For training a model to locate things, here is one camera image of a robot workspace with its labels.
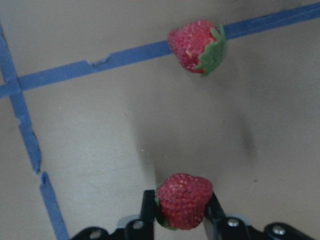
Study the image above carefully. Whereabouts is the red strawberry on tape line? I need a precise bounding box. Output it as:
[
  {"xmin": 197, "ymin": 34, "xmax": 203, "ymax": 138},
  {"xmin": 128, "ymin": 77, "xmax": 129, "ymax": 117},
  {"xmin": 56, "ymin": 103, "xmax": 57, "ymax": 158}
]
[{"xmin": 167, "ymin": 20, "xmax": 227, "ymax": 76}]

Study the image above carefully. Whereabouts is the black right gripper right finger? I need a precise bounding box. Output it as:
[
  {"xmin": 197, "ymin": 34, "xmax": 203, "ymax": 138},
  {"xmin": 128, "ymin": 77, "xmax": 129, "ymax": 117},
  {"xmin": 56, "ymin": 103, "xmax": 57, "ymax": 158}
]
[{"xmin": 203, "ymin": 192, "xmax": 226, "ymax": 240}]

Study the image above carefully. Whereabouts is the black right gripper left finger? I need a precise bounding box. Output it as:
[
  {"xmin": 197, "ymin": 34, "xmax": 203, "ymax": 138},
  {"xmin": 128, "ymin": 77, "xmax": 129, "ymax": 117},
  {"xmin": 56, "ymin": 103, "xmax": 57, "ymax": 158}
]
[{"xmin": 139, "ymin": 189, "xmax": 156, "ymax": 240}]

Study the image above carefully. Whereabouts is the red strawberry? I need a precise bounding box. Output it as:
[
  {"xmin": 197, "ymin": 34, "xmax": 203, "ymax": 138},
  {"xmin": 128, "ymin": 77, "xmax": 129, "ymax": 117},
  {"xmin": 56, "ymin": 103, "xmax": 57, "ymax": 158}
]
[
  {"xmin": 167, "ymin": 20, "xmax": 227, "ymax": 76},
  {"xmin": 154, "ymin": 173, "xmax": 213, "ymax": 230}
]

